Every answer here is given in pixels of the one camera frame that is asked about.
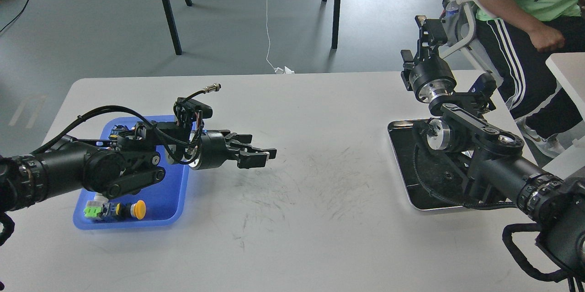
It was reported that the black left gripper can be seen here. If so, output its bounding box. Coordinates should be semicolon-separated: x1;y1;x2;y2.
188;130;277;170

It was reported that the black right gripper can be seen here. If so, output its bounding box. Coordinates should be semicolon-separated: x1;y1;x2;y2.
400;15;456;103

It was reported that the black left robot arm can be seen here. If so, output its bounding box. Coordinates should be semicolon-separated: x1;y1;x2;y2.
0;83;277;244

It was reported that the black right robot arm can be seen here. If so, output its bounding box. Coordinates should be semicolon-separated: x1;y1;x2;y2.
401;16;585;292

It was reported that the white office chair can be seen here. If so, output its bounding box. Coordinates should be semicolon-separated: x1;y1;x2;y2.
441;0;503;87

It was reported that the blue plastic tray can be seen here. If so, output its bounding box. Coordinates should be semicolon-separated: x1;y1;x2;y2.
73;115;197;230

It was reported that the person in green shirt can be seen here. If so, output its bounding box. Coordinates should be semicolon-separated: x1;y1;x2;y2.
476;0;584;158

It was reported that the yellow mushroom push button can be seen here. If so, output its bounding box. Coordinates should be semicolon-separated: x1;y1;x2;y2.
113;200;146;220

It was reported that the silver metal tray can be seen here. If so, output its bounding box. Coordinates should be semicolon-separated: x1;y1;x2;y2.
387;119;493;211

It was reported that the white side table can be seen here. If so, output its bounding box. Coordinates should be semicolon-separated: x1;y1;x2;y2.
546;52;585;117

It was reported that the white cable on floor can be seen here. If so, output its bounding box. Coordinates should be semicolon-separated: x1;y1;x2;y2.
250;0;295;74

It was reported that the black blue yellow switch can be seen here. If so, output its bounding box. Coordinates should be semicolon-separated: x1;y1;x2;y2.
108;125;130;140

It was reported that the grey green switch part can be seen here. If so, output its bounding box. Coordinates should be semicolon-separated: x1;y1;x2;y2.
84;193;109;221

